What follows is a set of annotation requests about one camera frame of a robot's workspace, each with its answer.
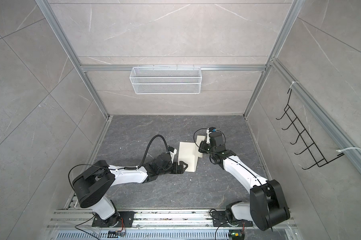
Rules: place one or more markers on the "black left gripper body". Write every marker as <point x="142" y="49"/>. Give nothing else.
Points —
<point x="175" y="168"/>

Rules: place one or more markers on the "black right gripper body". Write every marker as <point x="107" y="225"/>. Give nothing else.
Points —
<point x="207" y="148"/>

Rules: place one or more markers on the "white paper envelope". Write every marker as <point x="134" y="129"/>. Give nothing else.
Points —
<point x="189" y="154"/>

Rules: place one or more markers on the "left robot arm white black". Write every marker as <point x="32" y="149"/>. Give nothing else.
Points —
<point x="91" y="186"/>

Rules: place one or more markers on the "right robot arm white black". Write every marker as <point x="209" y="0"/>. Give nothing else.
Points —
<point x="268" y="206"/>

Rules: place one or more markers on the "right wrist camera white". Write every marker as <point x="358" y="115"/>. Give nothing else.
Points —
<point x="209" y="131"/>

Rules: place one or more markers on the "grey slotted cable duct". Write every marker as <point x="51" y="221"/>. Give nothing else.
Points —
<point x="166" y="235"/>

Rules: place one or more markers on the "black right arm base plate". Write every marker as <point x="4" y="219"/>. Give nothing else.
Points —
<point x="226" y="219"/>

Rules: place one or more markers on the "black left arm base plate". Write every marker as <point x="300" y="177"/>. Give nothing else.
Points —
<point x="115" y="221"/>

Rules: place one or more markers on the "white wire mesh basket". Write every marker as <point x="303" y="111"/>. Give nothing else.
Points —
<point x="147" y="81"/>

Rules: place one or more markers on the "black wire hook rack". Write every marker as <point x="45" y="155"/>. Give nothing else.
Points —
<point x="304" y="137"/>

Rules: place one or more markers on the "aluminium frame back rail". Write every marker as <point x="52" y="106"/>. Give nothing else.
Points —
<point x="208" y="67"/>

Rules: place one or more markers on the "aluminium frame rail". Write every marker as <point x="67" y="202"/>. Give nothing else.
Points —
<point x="346" y="145"/>
<point x="208" y="67"/>

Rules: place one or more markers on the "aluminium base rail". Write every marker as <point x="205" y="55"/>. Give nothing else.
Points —
<point x="199" y="219"/>

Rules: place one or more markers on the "aluminium frame right rail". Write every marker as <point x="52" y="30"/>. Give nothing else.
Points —
<point x="346" y="145"/>

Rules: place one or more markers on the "aluminium frame right post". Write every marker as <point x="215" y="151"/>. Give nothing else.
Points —
<point x="285" y="30"/>

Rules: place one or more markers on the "aluminium frame post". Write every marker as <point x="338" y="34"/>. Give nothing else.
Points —
<point x="285" y="30"/>
<point x="49" y="15"/>

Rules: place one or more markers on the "aluminium frame left post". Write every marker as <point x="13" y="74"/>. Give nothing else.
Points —
<point x="49" y="15"/>

